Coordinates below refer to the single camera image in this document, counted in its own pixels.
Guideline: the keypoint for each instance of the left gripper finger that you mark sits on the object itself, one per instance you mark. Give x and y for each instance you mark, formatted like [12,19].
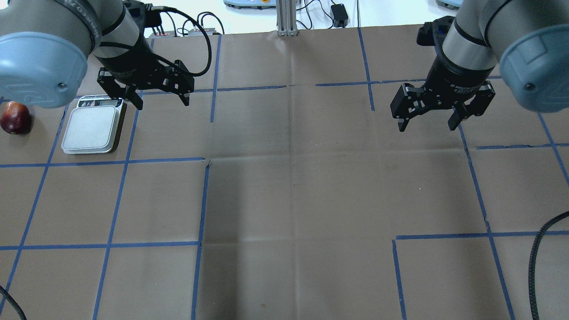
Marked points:
[183,83]
[112,88]

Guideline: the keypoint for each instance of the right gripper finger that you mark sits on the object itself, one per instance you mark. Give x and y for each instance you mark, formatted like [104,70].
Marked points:
[407,104]
[477,107]

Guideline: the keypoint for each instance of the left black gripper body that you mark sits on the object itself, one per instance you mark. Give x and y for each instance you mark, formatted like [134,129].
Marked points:
[131,61]

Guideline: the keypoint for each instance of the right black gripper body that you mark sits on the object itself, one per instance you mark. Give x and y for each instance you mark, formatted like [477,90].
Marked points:
[454,74]

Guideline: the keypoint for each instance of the red yellow mango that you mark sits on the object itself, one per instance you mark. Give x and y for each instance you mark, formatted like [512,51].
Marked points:
[16,119]

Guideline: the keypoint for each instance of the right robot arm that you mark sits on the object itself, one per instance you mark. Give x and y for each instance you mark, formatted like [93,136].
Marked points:
[527,39]

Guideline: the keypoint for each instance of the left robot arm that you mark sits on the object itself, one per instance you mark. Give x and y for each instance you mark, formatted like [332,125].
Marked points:
[45,45]

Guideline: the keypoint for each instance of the white electronic kitchen scale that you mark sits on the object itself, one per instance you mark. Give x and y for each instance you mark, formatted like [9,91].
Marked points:
[93,125]

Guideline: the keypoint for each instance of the teach pendant tablet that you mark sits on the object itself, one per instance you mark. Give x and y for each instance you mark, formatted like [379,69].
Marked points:
[254,4]

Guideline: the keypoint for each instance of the black power adapter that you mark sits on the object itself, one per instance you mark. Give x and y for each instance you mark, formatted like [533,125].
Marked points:
[339,15]

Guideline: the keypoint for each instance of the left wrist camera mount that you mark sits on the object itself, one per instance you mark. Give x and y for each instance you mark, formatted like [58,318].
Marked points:
[144,14]

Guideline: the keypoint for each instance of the aluminium frame post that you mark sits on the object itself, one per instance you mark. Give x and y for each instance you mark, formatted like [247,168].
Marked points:
[286,17]

